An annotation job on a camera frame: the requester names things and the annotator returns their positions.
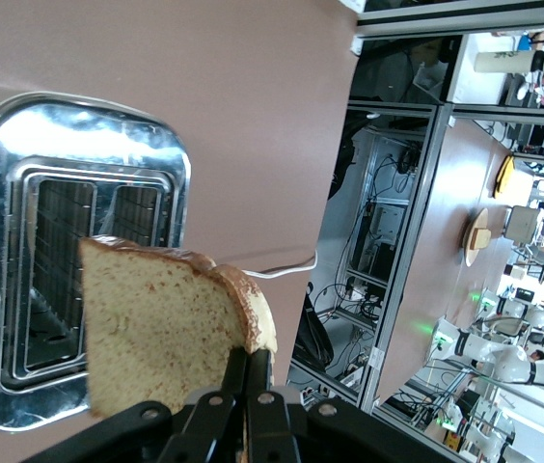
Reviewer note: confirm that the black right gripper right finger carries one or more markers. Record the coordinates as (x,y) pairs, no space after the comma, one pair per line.
(267,429)

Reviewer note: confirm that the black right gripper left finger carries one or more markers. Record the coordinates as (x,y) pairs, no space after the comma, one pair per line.
(214,424)

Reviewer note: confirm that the brown bread slice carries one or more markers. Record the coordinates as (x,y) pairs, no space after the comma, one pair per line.
(156,328)

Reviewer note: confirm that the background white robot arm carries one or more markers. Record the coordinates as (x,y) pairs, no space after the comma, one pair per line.
(503,359)

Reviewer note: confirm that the background wooden plate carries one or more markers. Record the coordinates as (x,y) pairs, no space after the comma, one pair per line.
(470,251)

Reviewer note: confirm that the background bread slice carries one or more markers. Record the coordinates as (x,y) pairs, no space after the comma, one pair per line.
(483,239)

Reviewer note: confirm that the beige chrome two-slot toaster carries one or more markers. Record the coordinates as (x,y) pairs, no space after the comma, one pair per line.
(11,193)

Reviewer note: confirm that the background beige toaster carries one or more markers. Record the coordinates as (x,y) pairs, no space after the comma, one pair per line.
(523,223)

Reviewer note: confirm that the black bag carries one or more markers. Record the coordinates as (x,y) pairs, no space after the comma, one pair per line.
(313,333)

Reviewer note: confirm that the neighbouring brown table cover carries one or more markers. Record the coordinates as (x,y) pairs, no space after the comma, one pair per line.
(455,183)

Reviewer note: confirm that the background yellow oven mitt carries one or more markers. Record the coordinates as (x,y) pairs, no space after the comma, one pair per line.
(504,176)

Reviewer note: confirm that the aluminium table frame structure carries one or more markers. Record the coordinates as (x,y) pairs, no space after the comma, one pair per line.
(424,193)

